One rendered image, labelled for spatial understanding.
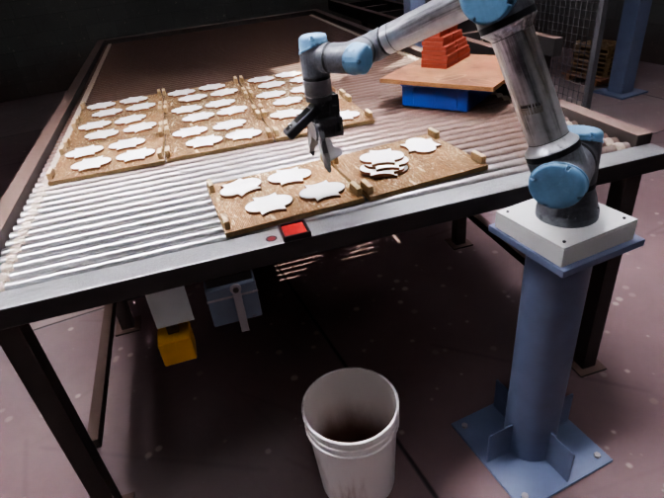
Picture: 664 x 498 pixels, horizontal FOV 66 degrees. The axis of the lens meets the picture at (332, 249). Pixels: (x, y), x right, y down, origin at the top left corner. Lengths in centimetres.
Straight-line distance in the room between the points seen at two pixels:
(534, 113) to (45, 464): 205
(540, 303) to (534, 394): 35
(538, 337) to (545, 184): 54
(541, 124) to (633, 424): 134
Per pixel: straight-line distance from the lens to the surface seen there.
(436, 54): 242
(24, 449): 246
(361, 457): 160
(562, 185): 120
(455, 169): 165
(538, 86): 117
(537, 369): 167
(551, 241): 132
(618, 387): 232
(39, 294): 144
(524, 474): 196
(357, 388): 179
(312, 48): 138
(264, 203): 151
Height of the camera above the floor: 160
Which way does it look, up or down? 32 degrees down
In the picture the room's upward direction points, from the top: 6 degrees counter-clockwise
